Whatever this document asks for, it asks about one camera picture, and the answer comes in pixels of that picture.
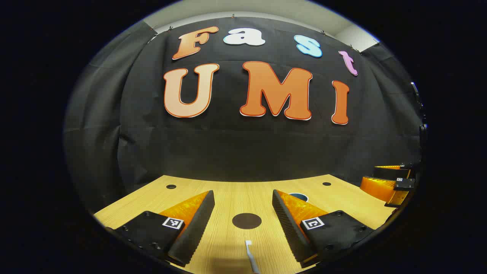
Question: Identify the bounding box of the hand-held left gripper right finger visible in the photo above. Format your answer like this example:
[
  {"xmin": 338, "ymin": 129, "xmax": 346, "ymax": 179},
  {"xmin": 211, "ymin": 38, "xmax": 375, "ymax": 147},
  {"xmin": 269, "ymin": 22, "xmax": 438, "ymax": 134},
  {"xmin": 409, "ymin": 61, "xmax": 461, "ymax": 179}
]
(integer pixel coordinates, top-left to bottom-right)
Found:
[{"xmin": 272, "ymin": 189, "xmax": 376, "ymax": 269}]

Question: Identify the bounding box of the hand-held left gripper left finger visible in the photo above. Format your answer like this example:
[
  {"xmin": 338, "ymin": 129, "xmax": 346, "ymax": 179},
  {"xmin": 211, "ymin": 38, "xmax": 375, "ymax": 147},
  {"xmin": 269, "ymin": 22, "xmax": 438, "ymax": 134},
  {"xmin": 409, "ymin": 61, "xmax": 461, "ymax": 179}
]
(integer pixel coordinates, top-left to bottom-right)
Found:
[{"xmin": 106, "ymin": 190, "xmax": 216, "ymax": 268}]

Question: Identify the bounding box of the dark round coaster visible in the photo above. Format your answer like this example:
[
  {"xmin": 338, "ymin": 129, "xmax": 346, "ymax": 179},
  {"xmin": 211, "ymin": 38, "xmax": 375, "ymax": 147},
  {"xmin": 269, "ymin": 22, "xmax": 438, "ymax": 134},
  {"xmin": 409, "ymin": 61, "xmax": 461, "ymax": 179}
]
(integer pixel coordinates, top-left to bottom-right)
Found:
[{"xmin": 232, "ymin": 213, "xmax": 263, "ymax": 230}]

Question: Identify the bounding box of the white toothbrush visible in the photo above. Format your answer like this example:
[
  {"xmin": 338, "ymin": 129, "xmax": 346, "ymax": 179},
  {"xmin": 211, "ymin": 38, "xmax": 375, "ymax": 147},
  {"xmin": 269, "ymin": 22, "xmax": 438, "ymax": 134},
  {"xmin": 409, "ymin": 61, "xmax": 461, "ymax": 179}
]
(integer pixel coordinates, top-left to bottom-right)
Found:
[{"xmin": 245, "ymin": 240, "xmax": 261, "ymax": 274}]

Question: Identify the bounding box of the wooden desktop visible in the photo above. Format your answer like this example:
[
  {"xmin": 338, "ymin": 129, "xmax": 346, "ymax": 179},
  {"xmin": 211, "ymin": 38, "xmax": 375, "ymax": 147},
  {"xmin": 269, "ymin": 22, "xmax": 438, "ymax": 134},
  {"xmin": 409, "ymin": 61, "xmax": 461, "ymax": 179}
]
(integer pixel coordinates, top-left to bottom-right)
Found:
[{"xmin": 93, "ymin": 174, "xmax": 398, "ymax": 274}]

